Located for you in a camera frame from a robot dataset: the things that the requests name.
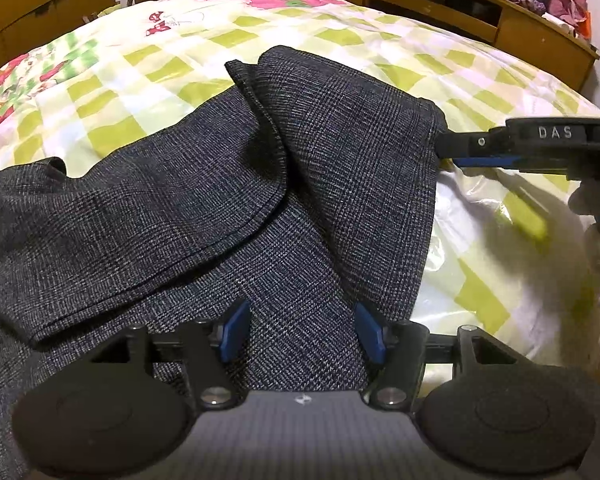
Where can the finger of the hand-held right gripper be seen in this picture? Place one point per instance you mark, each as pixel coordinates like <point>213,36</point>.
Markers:
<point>472,161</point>

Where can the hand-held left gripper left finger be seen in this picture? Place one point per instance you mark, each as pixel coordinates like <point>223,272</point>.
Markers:
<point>232,332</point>

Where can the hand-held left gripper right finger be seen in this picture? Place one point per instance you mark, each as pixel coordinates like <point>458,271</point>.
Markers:
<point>371,334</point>

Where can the dark grey plaid pants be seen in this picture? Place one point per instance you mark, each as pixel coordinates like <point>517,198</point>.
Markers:
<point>180,200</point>

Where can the person's right hand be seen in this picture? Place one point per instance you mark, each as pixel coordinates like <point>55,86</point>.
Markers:
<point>587,200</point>

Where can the wooden headboard shelf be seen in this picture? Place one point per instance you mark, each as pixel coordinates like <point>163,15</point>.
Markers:
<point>525,30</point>

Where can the green checked printed quilt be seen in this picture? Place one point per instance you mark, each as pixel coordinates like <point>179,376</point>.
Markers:
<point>145,67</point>

